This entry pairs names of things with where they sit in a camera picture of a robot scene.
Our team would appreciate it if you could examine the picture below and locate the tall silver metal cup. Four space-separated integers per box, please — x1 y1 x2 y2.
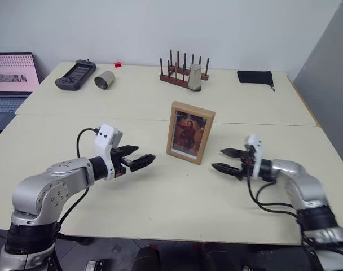
187 63 204 93

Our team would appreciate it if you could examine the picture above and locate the open laptop computer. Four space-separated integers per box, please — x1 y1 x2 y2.
0 51 41 131

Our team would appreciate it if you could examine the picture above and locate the wooden picture frame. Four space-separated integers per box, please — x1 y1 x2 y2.
166 100 217 165

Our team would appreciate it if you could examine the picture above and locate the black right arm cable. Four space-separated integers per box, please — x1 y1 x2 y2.
245 177 300 218

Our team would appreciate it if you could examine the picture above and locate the black handheld game console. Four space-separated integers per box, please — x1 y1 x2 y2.
55 58 97 92

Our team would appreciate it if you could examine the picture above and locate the brown wooden peg rack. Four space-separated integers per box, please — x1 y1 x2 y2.
159 49 212 90

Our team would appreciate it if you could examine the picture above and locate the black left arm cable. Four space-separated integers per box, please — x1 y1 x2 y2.
54 128 100 235

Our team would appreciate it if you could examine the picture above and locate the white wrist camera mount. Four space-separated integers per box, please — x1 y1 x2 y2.
243 133 264 179
93 123 124 182

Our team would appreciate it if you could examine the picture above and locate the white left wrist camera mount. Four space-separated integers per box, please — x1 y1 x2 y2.
93 123 124 182

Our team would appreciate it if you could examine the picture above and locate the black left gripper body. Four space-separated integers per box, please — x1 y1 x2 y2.
111 146 133 179

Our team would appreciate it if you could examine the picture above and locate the dark rounded shape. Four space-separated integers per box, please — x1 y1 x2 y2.
131 244 161 271

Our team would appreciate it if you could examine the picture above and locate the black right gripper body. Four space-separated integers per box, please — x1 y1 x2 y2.
237 147 256 182

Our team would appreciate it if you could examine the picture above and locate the short silver metal cup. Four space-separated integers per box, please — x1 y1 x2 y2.
94 70 117 92

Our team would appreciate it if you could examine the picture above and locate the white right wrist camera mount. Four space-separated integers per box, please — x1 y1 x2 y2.
243 133 264 179

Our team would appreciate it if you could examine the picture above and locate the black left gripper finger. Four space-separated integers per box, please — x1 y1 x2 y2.
129 154 156 173
119 145 140 157

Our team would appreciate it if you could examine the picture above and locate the black drawstring pouch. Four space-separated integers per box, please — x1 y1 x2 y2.
236 69 276 93

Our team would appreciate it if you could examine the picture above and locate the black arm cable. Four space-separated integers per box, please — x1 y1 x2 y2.
54 128 100 235
245 177 300 218

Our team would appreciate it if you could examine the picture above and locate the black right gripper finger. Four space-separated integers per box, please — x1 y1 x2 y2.
219 147 243 159
211 162 241 177

